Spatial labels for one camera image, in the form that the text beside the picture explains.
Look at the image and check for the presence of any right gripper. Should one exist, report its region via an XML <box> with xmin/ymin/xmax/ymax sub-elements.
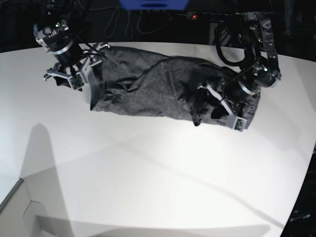
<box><xmin>43</xmin><ymin>43</ymin><xmax>110</xmax><ymax>91</ymax></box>

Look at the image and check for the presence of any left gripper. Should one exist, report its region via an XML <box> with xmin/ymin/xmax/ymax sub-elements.
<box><xmin>192</xmin><ymin>82</ymin><xmax>259</xmax><ymax>131</ymax></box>

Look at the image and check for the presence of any grey t-shirt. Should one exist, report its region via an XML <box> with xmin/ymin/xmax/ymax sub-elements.
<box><xmin>55</xmin><ymin>46</ymin><xmax>262</xmax><ymax>130</ymax></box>

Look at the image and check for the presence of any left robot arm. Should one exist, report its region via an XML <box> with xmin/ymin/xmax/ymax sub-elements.
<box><xmin>190</xmin><ymin>12</ymin><xmax>281</xmax><ymax>131</ymax></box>

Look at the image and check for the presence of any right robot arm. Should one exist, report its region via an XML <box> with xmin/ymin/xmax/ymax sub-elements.
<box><xmin>33</xmin><ymin>0</ymin><xmax>109</xmax><ymax>91</ymax></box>

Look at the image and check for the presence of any blue box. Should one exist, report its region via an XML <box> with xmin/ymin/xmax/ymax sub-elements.
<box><xmin>119</xmin><ymin>0</ymin><xmax>189</xmax><ymax>10</ymax></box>

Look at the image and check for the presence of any black power strip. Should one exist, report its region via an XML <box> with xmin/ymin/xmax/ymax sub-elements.
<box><xmin>186</xmin><ymin>11</ymin><xmax>239</xmax><ymax>23</ymax></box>

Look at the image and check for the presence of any white table partition panel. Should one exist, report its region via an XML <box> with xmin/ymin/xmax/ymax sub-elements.
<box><xmin>0</xmin><ymin>179</ymin><xmax>74</xmax><ymax>237</ymax></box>

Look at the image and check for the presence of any black cable bundle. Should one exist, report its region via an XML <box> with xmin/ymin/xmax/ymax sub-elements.
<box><xmin>212</xmin><ymin>21</ymin><xmax>234</xmax><ymax>47</ymax></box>

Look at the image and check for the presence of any grey looped cable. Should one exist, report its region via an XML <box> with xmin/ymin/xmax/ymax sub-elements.
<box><xmin>103</xmin><ymin>9</ymin><xmax>173</xmax><ymax>39</ymax></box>

